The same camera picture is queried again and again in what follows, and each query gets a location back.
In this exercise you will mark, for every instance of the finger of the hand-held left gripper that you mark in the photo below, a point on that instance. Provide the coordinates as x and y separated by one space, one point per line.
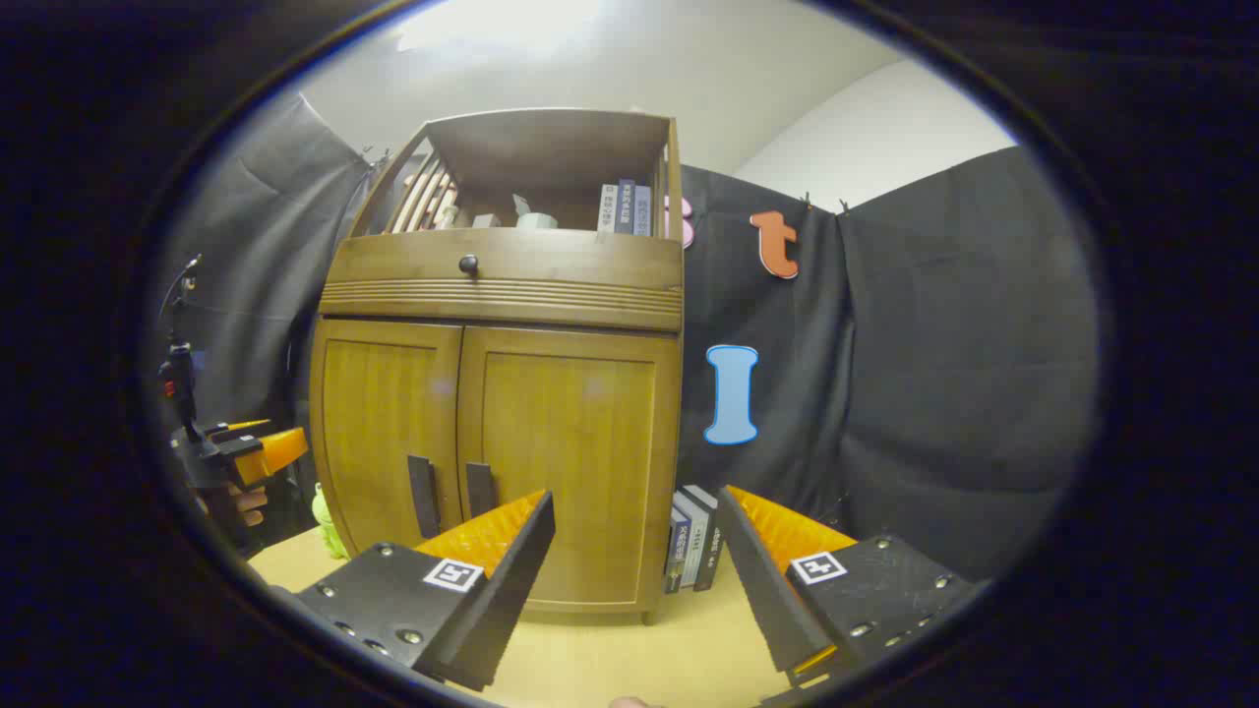
275 452
241 428

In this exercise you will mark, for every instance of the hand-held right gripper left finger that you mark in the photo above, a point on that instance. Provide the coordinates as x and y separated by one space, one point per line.
511 580

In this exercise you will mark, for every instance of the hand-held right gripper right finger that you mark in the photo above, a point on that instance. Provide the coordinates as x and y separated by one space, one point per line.
757 580

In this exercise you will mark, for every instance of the wooden shoe cabinet door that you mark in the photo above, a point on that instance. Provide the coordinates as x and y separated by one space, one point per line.
580 433
379 423

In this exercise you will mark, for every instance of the wooden double-door shoe cabinet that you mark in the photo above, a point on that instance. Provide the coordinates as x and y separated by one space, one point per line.
551 147

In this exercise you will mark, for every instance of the black book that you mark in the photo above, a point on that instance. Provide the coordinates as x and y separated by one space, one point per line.
710 551

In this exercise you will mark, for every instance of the white book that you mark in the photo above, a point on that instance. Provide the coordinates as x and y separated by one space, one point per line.
691 546

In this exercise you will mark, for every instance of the green toy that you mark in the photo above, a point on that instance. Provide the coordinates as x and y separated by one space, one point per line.
328 526

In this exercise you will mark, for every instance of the dark round drawer knob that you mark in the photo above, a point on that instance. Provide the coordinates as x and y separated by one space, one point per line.
468 264

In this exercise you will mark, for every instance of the black backdrop cloth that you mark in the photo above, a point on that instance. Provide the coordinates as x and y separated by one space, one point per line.
934 344

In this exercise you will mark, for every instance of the grey book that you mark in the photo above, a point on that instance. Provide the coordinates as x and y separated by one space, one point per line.
607 208

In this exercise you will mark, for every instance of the light blue book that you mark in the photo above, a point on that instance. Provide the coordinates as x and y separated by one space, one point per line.
642 210

